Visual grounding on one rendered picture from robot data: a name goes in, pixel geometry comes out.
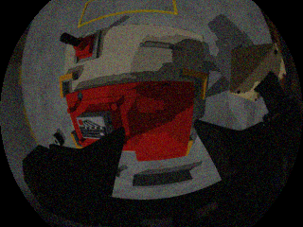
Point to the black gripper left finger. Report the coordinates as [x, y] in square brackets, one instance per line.
[98, 161]

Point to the yellow rectangular outline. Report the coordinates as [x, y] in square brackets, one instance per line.
[126, 12]

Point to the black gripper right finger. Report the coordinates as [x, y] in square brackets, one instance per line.
[225, 146]

